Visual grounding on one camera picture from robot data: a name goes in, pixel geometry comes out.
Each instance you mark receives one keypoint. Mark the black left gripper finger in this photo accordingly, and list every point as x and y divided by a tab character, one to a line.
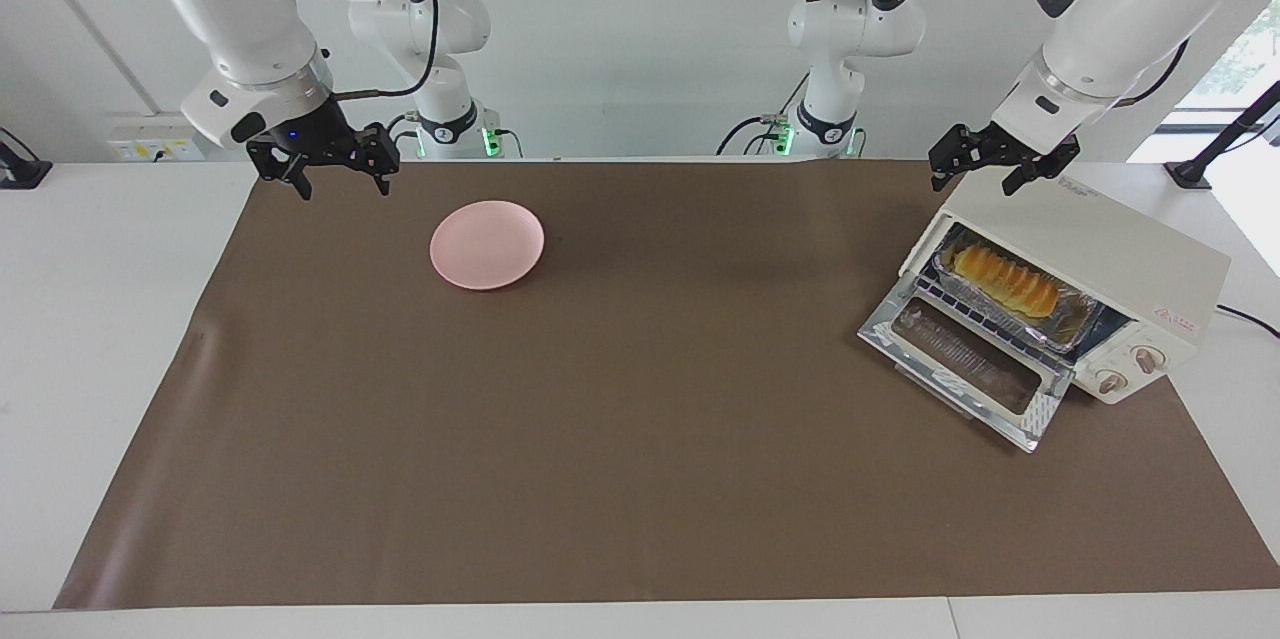
939	179
1017	183

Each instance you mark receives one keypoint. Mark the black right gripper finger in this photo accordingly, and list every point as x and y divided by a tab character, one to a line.
382	181
301	181

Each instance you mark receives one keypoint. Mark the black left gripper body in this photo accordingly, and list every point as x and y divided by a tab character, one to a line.
1000	147

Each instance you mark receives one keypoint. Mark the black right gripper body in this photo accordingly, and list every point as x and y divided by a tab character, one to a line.
320	139

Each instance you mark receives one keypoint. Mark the golden ridged bread loaf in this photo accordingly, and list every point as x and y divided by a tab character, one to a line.
1000	281

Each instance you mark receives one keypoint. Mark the aluminium foil tray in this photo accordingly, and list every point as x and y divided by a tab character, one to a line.
1065	327

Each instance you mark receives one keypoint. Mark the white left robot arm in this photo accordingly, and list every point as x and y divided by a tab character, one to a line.
1120	9

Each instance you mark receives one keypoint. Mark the cream toaster oven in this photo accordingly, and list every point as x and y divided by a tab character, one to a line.
1100	239

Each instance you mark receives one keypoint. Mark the small oven knob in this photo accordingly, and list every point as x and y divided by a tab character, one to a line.
1110	381

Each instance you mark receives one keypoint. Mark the large oven knob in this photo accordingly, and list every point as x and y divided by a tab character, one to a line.
1150	357

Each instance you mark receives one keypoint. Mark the glass oven door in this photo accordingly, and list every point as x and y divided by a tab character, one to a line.
1040	414

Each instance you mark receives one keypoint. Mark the pink round plate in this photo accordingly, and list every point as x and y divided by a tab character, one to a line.
487	245

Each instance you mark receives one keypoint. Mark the long black pole stand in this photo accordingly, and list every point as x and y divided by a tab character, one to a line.
1215	144

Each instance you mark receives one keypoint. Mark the bright window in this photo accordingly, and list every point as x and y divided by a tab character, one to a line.
1245	59

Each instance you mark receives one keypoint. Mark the short black clamp stand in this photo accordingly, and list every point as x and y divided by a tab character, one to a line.
20	171

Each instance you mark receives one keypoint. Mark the brown table mat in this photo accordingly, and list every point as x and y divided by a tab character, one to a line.
640	419

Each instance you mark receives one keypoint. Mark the white wall socket box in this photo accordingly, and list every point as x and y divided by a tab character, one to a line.
150	141

